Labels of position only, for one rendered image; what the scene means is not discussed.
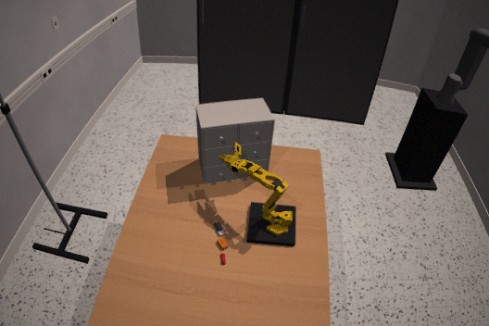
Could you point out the orange nine-volt battery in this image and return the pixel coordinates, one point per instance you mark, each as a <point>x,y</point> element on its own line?
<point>222,243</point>

